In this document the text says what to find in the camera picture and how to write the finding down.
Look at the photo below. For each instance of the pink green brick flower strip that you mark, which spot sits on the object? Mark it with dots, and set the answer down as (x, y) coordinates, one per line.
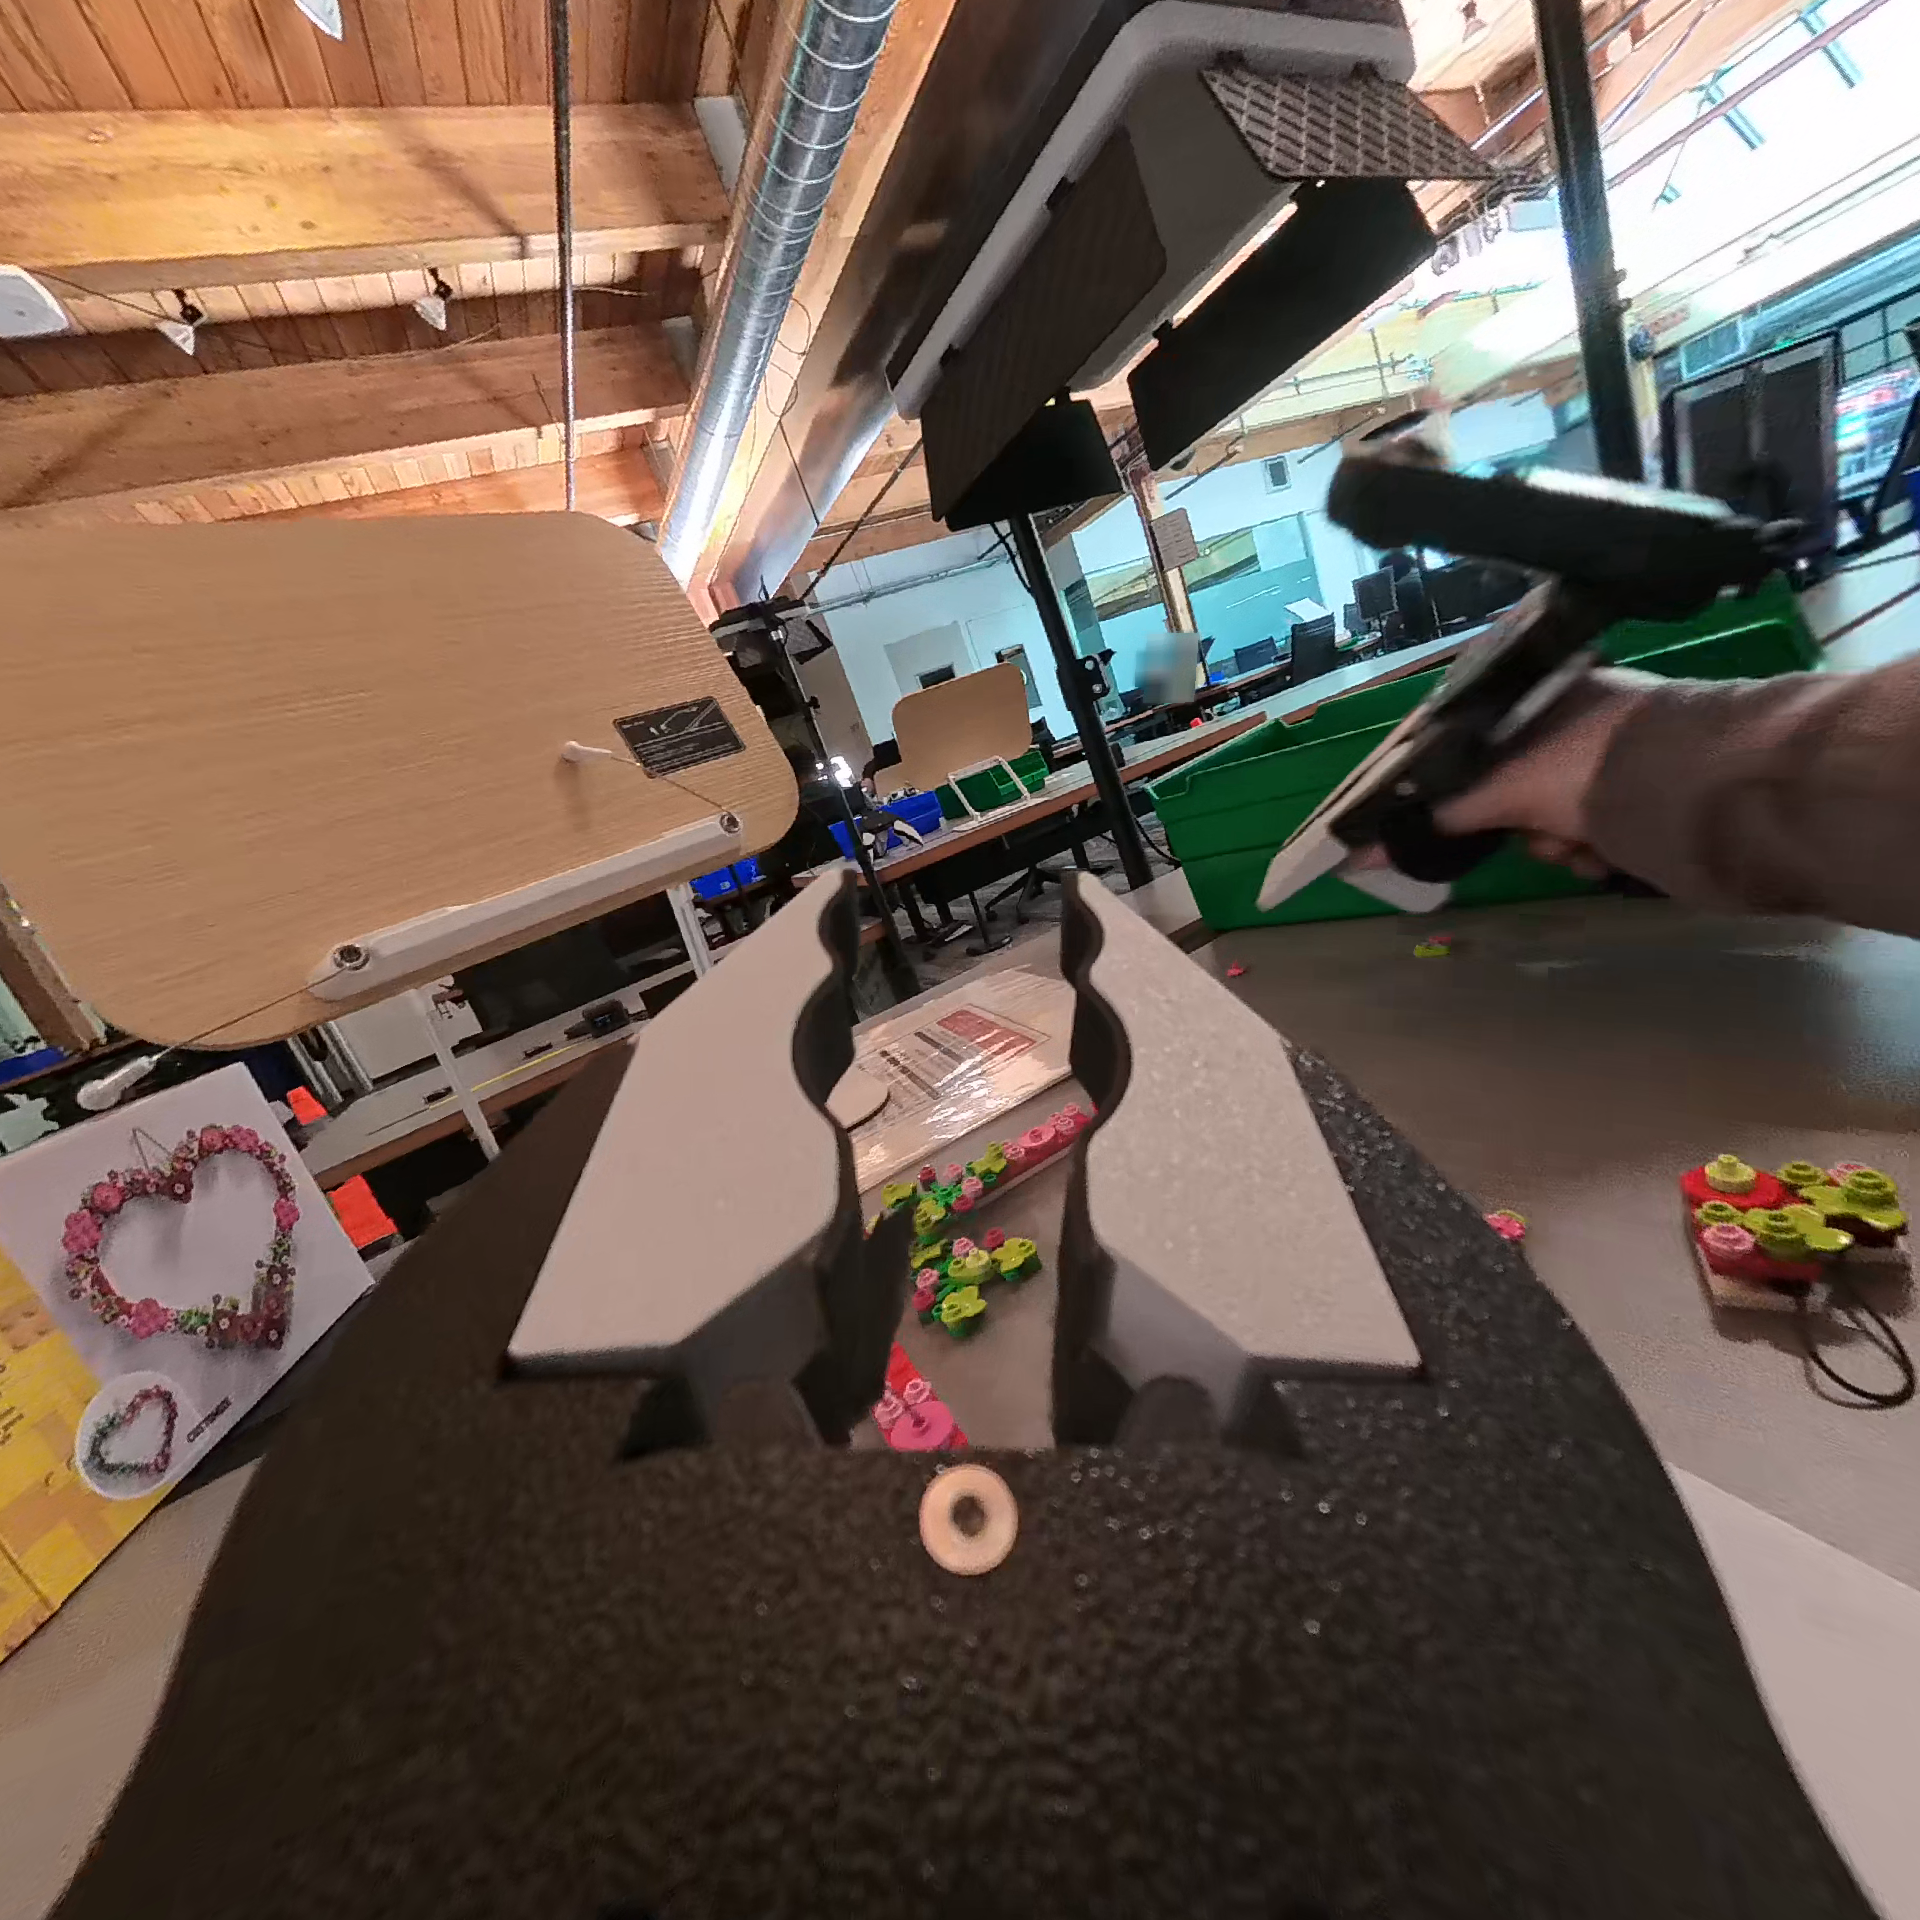
(967, 1268)

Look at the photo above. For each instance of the white ceiling spotlight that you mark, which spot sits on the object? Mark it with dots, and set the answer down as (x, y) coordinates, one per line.
(179, 327)
(432, 304)

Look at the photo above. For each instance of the black computer monitor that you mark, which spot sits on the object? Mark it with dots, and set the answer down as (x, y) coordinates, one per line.
(1754, 441)

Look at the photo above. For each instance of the large green plastic bin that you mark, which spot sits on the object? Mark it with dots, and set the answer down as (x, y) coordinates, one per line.
(1260, 808)

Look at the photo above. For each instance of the black camera rig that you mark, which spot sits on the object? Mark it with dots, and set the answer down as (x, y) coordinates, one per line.
(773, 703)

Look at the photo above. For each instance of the large wooden board with bracket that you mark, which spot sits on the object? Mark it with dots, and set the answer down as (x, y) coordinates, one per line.
(300, 751)

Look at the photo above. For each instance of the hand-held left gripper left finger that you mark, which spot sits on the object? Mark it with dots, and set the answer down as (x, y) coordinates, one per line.
(704, 1170)

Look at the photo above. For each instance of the orange plastic object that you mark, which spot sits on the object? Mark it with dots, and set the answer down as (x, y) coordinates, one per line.
(361, 1211)

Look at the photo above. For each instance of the small lego flower assembly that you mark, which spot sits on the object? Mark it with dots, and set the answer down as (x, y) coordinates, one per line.
(1785, 1231)

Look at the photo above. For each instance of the black stand pole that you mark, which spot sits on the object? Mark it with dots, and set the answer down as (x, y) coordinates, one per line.
(1582, 223)

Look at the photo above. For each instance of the small wooden board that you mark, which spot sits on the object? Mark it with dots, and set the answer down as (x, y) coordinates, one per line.
(960, 726)

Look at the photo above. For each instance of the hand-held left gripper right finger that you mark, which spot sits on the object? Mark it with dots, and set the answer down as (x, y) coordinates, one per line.
(1244, 1183)

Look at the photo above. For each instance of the studio light with black flaps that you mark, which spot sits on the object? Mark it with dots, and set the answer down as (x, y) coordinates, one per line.
(1080, 269)

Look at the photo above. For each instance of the metal hanging rod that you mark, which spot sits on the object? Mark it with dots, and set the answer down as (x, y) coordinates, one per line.
(562, 223)

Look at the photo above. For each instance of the blue plastic bin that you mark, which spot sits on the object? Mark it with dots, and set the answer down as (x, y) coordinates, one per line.
(734, 879)
(913, 815)

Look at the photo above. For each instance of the person's right hand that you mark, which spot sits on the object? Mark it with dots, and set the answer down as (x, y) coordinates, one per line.
(1546, 821)

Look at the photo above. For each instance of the small green bin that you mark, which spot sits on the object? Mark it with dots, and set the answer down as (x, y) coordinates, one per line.
(997, 788)

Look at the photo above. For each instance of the black light stand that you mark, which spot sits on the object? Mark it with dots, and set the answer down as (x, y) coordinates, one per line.
(1074, 675)

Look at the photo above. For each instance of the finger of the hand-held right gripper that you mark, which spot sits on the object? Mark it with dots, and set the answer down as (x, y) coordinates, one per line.
(1320, 841)
(1401, 896)

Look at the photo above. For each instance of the lego instruction booklet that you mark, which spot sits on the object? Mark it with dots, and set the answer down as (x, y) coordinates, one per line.
(1831, 1650)

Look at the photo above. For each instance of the yellow lego set box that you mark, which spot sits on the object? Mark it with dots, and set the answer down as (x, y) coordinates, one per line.
(179, 1245)

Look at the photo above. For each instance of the person's right forearm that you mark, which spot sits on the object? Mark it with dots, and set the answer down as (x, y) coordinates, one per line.
(1769, 794)

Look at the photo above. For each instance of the clear bag with printed sheet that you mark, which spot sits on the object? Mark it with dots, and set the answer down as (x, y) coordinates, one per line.
(960, 1050)

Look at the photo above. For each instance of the silver ventilation duct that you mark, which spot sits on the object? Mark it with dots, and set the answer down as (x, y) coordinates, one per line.
(766, 269)

